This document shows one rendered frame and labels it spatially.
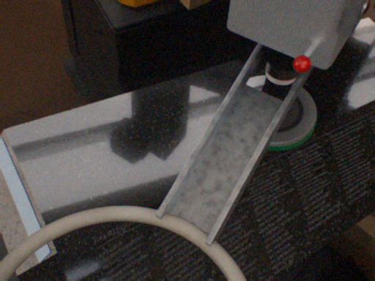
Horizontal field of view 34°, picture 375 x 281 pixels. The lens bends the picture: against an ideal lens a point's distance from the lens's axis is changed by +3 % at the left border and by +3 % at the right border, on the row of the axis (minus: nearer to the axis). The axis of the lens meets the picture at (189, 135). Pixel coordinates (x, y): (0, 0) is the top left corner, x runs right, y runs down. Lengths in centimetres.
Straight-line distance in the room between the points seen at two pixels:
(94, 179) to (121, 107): 21
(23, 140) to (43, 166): 9
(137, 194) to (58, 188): 17
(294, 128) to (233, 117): 21
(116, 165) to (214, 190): 26
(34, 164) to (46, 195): 9
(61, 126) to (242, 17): 52
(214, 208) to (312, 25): 40
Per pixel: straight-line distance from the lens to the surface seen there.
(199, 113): 145
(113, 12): 186
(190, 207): 120
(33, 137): 142
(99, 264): 129
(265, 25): 116
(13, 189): 139
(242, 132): 125
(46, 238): 116
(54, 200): 132
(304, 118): 145
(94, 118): 144
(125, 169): 135
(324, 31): 111
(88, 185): 133
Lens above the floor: 197
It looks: 53 degrees down
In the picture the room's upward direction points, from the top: 5 degrees clockwise
